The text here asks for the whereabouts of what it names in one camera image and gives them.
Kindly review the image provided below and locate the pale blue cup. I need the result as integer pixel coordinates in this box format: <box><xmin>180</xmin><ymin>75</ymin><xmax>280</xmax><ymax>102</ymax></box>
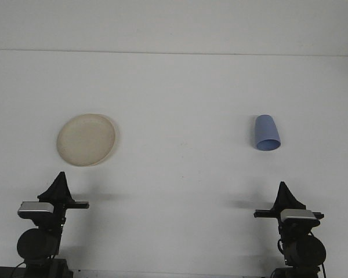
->
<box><xmin>251</xmin><ymin>114</ymin><xmax>281</xmax><ymax>152</ymax></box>

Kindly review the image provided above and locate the pale cream round plate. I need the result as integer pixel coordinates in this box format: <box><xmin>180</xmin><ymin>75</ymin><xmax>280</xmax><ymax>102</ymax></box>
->
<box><xmin>56</xmin><ymin>114</ymin><xmax>119</xmax><ymax>168</ymax></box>

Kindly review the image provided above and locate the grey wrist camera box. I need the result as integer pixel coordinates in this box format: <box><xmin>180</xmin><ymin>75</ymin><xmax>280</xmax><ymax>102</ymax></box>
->
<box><xmin>17</xmin><ymin>202</ymin><xmax>53</xmax><ymax>220</ymax></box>
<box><xmin>280</xmin><ymin>208</ymin><xmax>317</xmax><ymax>222</ymax></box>

